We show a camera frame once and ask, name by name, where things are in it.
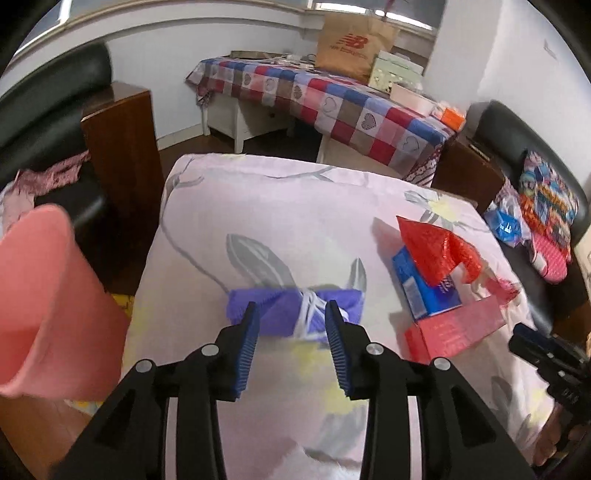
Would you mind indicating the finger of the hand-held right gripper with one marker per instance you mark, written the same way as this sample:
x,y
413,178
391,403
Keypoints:
x,y
531,357
540,341

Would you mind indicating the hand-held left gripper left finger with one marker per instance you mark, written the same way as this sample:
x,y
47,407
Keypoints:
x,y
244,355

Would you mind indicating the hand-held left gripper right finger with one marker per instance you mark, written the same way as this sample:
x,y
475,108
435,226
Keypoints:
x,y
337,350

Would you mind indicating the purple plastic wrapper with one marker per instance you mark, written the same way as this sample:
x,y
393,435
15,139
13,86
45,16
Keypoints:
x,y
277,309

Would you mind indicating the red medicine box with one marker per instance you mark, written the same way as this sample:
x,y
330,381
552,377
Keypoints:
x,y
457,327

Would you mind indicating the blue tissue packet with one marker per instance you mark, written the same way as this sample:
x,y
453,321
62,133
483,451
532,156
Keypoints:
x,y
425,295

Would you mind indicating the red foam net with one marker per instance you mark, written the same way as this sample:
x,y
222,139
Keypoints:
x,y
429,249

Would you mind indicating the pink plastic bucket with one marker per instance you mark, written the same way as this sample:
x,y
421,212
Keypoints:
x,y
41,300

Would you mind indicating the person's right hand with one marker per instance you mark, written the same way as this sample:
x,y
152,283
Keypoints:
x,y
549,443

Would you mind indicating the blue plastic bag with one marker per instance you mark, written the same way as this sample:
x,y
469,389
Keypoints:
x,y
505,226

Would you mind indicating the yellow and blue box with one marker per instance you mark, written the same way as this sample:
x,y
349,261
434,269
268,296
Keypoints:
x,y
122,307

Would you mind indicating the colourful printed cushion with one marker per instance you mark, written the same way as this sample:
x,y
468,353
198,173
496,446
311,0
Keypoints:
x,y
549,198

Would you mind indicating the plaid and white garment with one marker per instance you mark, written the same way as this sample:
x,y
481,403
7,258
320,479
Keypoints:
x,y
508,196

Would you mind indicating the pink floral sheet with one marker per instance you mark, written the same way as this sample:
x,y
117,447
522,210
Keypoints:
x,y
277,207

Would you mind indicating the black phone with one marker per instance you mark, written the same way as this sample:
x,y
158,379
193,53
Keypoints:
x,y
478,150

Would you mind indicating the black leather armchair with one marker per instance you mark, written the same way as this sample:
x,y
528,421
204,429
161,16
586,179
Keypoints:
x,y
508,124
46,92

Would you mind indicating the white table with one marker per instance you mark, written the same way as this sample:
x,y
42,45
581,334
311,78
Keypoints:
x,y
231,120

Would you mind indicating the orange tissue box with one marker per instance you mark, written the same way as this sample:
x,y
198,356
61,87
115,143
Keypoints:
x,y
452,120

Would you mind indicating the checkered heart tablecloth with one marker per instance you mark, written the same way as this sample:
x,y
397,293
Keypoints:
x,y
346,110

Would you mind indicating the white basin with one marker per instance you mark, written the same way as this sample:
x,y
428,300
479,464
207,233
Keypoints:
x,y
411,97

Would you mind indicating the pale green gift box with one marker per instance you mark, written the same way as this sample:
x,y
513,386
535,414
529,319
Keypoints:
x,y
392,74

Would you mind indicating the white power strip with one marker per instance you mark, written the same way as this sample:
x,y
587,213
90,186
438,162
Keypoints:
x,y
295,60

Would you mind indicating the flat brown box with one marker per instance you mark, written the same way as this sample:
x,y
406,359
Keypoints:
x,y
249,54

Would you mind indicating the brown paper bag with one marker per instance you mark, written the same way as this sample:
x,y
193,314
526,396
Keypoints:
x,y
351,41

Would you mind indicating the wooden coat rack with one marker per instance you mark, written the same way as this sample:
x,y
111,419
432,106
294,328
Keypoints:
x,y
390,7

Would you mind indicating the window with roller blind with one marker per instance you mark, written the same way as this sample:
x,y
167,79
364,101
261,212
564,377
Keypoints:
x,y
415,9

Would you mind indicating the large frosted window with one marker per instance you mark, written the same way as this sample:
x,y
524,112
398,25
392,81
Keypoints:
x,y
57,9

